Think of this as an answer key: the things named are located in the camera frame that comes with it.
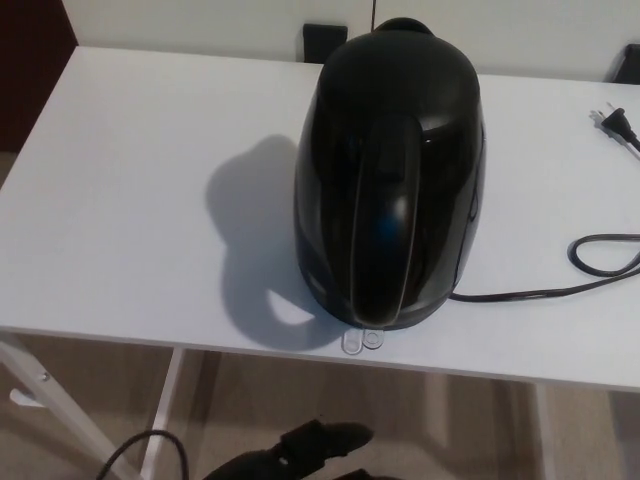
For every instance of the white hook on table leg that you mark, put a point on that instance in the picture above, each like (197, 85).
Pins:
(22, 397)

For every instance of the white table with metal frame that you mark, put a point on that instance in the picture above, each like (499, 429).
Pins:
(150, 150)

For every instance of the white cabinet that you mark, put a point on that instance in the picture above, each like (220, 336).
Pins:
(200, 20)

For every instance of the dark brown wooden panel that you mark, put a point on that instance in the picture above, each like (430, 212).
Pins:
(30, 65)

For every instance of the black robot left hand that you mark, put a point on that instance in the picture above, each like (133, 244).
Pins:
(300, 450)

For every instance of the black electric kettle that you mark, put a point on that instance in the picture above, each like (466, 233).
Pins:
(390, 100)

